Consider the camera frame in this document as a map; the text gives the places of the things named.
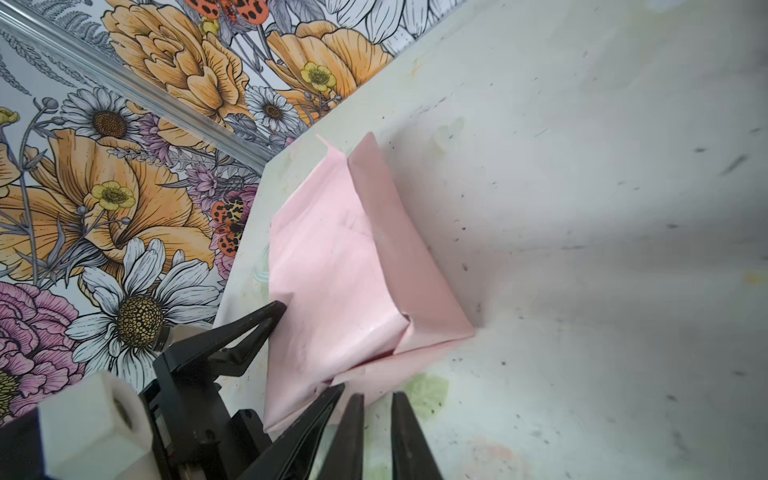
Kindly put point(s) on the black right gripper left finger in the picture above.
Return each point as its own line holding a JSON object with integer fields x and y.
{"x": 344, "y": 459}

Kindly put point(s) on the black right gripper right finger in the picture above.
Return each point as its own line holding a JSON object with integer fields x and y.
{"x": 412, "y": 458}

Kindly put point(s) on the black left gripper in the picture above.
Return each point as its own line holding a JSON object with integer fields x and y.
{"x": 195, "y": 437}

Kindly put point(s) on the purple and pink wrapping paper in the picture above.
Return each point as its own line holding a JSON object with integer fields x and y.
{"x": 366, "y": 305}

